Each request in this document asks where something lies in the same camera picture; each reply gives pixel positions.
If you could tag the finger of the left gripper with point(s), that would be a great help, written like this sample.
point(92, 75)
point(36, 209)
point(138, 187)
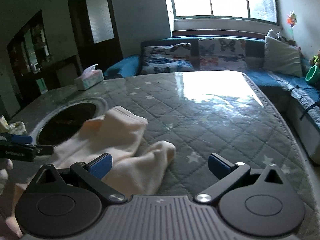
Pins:
point(22, 139)

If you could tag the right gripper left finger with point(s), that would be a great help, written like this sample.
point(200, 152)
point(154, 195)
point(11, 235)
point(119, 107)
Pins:
point(89, 176)

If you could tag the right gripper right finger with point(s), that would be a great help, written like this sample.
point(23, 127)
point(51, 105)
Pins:
point(228, 174)

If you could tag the cream white sweater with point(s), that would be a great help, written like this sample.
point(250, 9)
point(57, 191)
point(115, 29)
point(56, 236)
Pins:
point(119, 133)

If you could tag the white gloved left hand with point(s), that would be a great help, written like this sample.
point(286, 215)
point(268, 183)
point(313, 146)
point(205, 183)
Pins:
point(5, 166)

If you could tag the crumpled patterned cloth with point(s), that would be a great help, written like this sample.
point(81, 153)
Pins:
point(17, 128)

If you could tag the round black induction cooktop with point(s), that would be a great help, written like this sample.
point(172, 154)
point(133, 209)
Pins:
point(65, 123)

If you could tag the grey quilted star tablecloth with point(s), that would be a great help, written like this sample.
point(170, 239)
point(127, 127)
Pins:
point(200, 113)

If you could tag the dark glass cabinet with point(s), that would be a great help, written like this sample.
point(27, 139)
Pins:
point(28, 51)

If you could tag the tissue box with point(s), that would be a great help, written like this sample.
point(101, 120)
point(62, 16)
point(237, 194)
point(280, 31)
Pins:
point(89, 77)

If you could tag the blue sofa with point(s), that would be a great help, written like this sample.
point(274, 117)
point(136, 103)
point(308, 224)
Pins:
point(291, 95)

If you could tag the right butterfly cushion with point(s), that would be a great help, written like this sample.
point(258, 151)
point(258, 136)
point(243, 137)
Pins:
point(222, 54)

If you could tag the butterfly cushion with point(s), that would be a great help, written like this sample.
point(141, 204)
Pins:
point(222, 54)
point(167, 59)

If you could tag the plain grey pillow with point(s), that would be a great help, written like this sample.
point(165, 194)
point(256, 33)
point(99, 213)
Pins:
point(281, 57)

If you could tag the green plastic bowl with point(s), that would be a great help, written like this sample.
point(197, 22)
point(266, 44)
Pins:
point(313, 75)

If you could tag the left butterfly cushion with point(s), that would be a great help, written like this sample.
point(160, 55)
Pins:
point(167, 59)

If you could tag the plush toy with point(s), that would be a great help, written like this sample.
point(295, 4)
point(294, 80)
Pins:
point(315, 61)

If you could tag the dark wooden door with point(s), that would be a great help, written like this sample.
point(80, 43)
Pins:
point(95, 32)

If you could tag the colourful pinwheel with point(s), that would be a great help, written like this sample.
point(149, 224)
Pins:
point(292, 21)

